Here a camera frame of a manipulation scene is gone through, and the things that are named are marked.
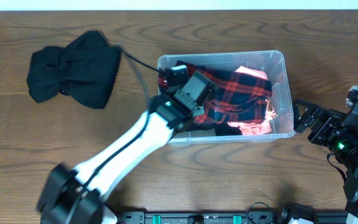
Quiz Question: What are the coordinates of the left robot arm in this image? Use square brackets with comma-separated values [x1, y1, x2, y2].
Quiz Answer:
[36, 71, 216, 224]

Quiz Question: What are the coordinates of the pink printed shirt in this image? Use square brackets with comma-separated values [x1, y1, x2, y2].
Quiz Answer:
[227, 66, 277, 136]

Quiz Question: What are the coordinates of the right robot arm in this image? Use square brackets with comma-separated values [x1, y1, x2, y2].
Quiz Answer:
[293, 100, 358, 221]

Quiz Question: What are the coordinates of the black mounting rail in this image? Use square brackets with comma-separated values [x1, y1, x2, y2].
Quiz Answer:
[118, 202, 347, 224]

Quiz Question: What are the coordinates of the large black hoodie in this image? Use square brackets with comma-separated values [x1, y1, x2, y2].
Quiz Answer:
[27, 30, 121, 109]

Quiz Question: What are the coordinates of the red navy plaid shirt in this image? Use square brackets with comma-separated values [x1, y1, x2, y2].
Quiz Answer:
[157, 60, 273, 125]

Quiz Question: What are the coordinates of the dark navy garment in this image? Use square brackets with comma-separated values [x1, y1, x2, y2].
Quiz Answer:
[187, 123, 242, 136]

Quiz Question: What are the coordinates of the clear plastic storage bin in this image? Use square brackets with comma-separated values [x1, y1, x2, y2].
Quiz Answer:
[157, 50, 295, 145]

